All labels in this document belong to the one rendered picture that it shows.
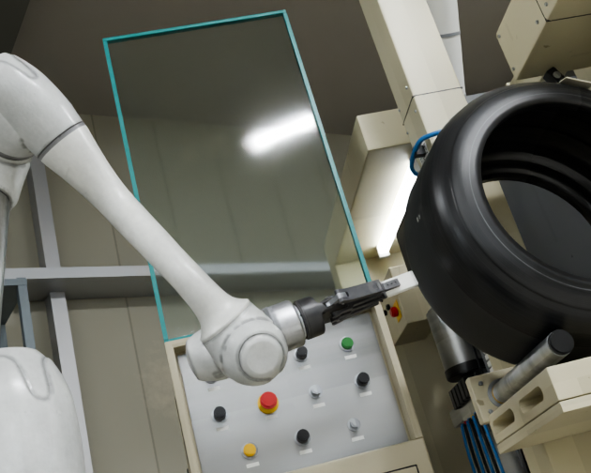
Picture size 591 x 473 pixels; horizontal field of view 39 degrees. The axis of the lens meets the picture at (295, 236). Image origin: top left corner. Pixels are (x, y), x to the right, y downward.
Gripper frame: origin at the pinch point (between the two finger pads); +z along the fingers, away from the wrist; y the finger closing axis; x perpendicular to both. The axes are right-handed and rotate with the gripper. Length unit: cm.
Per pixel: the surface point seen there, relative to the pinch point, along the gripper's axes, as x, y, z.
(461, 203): -6.1, -13.5, 13.0
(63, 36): -263, 224, -31
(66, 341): -117, 275, -80
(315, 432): 10, 57, -16
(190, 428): -2, 57, -43
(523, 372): 23.4, 2.3, 15.2
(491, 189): -21, 24, 39
